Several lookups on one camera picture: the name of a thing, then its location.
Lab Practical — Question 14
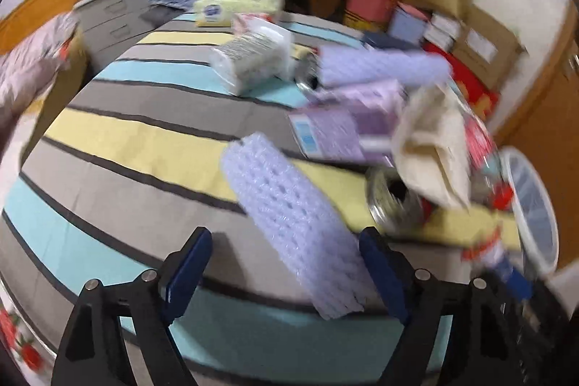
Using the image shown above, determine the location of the metal tin can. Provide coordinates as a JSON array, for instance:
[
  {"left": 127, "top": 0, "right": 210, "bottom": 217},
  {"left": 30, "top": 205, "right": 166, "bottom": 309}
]
[{"left": 365, "top": 166, "right": 425, "bottom": 236}]

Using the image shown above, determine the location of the purple foam net sleeve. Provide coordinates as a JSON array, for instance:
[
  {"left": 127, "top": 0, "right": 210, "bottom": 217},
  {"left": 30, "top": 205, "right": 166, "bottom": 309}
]
[
  {"left": 317, "top": 46, "right": 452, "bottom": 88},
  {"left": 220, "top": 132, "right": 377, "bottom": 319}
]

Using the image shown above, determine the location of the beige paper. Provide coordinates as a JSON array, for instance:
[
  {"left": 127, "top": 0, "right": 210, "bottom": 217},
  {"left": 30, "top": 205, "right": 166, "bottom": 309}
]
[{"left": 392, "top": 85, "right": 470, "bottom": 209}]

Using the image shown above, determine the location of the purple milk carton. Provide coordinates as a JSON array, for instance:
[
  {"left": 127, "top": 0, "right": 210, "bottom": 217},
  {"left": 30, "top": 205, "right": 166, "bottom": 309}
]
[{"left": 288, "top": 79, "right": 405, "bottom": 167}]

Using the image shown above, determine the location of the white trash bin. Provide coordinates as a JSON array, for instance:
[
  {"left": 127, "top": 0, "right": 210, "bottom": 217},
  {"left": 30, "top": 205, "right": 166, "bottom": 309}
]
[{"left": 499, "top": 147, "right": 559, "bottom": 277}]

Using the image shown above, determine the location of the striped table cloth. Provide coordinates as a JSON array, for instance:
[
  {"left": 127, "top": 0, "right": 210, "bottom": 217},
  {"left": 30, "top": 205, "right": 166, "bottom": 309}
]
[{"left": 0, "top": 10, "right": 521, "bottom": 386}]

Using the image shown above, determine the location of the red gift box gold character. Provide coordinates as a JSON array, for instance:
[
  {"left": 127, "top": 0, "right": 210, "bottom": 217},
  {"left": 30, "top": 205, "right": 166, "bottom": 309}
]
[{"left": 422, "top": 41, "right": 500, "bottom": 122}]

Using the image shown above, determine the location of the brown cardboard box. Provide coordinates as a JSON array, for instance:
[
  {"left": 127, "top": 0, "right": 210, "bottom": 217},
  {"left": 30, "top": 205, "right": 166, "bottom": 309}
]
[{"left": 451, "top": 5, "right": 526, "bottom": 92}]

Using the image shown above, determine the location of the floral bedding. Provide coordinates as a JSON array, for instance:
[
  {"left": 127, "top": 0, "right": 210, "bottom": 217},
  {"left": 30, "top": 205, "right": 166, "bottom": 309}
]
[{"left": 1, "top": 12, "right": 79, "bottom": 130}]

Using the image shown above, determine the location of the grey drawer cabinet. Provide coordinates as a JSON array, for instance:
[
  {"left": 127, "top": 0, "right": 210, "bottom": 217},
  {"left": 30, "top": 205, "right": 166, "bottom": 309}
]
[{"left": 73, "top": 0, "right": 153, "bottom": 73}]

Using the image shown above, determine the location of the yellow-green tissue pack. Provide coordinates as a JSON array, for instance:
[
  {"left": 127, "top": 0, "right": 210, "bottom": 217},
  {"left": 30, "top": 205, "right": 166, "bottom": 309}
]
[{"left": 193, "top": 0, "right": 284, "bottom": 26}]

